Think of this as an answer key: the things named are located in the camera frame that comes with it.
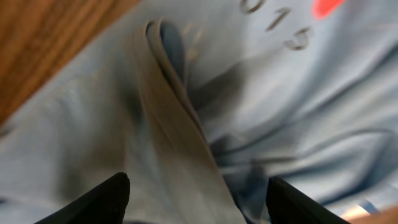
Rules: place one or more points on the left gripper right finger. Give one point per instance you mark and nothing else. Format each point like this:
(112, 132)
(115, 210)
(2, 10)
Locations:
(288, 205)

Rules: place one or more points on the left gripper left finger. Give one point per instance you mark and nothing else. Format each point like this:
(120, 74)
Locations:
(106, 203)

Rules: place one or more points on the light blue printed t-shirt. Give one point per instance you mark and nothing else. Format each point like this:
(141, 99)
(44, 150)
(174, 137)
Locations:
(199, 103)

